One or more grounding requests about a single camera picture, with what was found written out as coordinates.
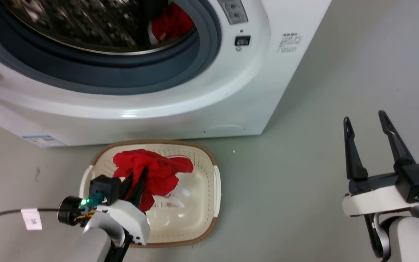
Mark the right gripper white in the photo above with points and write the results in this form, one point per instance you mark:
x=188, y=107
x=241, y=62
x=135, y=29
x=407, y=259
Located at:
x=375, y=196

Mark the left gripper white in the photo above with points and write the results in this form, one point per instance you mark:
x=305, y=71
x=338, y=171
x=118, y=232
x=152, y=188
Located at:
x=131, y=220

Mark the red garment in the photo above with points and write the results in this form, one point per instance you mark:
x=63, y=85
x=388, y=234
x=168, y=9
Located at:
x=173, y=23
x=158, y=171

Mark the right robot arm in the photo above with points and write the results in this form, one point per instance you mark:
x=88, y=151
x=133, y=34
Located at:
x=409, y=238

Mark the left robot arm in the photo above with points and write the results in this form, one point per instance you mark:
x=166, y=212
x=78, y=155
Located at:
x=91, y=240

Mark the cream plastic laundry basket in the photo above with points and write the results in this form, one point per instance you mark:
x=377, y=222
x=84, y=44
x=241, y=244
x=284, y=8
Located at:
x=198, y=203

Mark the white front-load washing machine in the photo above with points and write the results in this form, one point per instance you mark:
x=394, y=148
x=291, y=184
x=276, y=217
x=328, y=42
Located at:
x=180, y=105

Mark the grey washing machine control panel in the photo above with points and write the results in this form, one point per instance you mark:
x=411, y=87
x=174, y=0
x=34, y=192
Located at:
x=233, y=11

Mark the blue energy label sticker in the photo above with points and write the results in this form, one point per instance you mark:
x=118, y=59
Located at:
x=44, y=140

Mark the red garment in drum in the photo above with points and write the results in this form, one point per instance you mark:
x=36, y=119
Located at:
x=173, y=23

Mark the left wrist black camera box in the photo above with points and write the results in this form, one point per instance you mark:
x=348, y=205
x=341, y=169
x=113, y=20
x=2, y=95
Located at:
x=104, y=189

